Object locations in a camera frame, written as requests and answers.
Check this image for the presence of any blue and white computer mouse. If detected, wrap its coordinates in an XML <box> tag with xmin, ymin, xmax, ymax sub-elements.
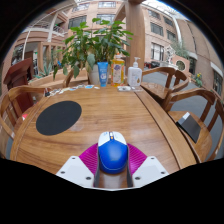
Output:
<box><xmin>97</xmin><ymin>130</ymin><xmax>129</xmax><ymax>175</ymax></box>

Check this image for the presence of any black notebook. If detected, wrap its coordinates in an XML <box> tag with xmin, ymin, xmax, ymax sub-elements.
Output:
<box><xmin>175</xmin><ymin>111</ymin><xmax>202</xmax><ymax>144</ymax></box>

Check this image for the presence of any white abstract sculpture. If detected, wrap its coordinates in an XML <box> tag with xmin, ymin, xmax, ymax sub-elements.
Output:
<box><xmin>165</xmin><ymin>44</ymin><xmax>178</xmax><ymax>67</ymax></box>

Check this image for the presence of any spiky green agave plant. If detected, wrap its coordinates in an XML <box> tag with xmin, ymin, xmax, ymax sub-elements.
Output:
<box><xmin>38</xmin><ymin>61</ymin><xmax>56</xmax><ymax>79</ymax></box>

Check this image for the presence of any leafy plant in white pot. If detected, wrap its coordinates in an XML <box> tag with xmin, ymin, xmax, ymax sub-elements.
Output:
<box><xmin>52</xmin><ymin>17</ymin><xmax>134</xmax><ymax>86</ymax></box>

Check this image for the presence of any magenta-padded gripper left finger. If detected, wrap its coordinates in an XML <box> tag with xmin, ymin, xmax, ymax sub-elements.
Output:
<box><xmin>55</xmin><ymin>143</ymin><xmax>101</xmax><ymax>189</ymax></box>

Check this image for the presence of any round black mouse pad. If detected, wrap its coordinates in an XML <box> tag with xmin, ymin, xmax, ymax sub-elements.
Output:
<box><xmin>35</xmin><ymin>100</ymin><xmax>83</xmax><ymax>137</ymax></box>

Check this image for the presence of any blue squeeze tube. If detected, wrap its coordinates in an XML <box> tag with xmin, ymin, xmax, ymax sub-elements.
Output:
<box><xmin>97</xmin><ymin>61</ymin><xmax>110</xmax><ymax>88</ymax></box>

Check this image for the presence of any dark bust statue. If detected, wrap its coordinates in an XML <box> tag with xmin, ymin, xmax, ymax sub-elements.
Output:
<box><xmin>11</xmin><ymin>44</ymin><xmax>24</xmax><ymax>66</ymax></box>

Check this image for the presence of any dark red wooden lectern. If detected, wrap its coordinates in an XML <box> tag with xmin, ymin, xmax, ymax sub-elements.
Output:
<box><xmin>3</xmin><ymin>58</ymin><xmax>34</xmax><ymax>114</ymax></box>

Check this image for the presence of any yellow liquid soap bottle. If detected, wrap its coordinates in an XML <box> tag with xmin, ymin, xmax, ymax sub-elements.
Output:
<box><xmin>110</xmin><ymin>53</ymin><xmax>126</xmax><ymax>88</ymax></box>

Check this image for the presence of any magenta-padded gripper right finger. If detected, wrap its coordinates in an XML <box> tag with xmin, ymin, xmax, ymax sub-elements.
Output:
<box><xmin>126</xmin><ymin>143</ymin><xmax>170</xmax><ymax>189</ymax></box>

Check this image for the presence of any small white wipes packet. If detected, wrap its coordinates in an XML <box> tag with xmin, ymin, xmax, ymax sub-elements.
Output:
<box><xmin>117</xmin><ymin>85</ymin><xmax>132</xmax><ymax>92</ymax></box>

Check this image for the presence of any white pump dispenser bottle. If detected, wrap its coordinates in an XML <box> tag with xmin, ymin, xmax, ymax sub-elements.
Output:
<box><xmin>127</xmin><ymin>56</ymin><xmax>143</xmax><ymax>88</ymax></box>

